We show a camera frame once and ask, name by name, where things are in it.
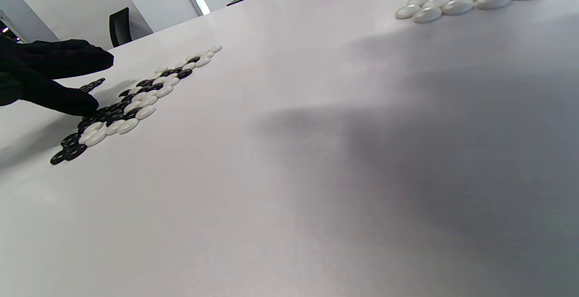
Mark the pile of mixed go stones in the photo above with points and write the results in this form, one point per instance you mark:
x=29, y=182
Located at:
x=129, y=125

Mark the group of black go stones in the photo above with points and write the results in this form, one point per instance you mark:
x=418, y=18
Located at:
x=92, y=84

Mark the person's left hand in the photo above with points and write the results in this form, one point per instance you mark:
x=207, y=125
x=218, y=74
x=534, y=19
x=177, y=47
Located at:
x=40, y=66

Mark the black side chair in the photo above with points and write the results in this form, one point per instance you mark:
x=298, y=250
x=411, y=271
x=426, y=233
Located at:
x=120, y=28

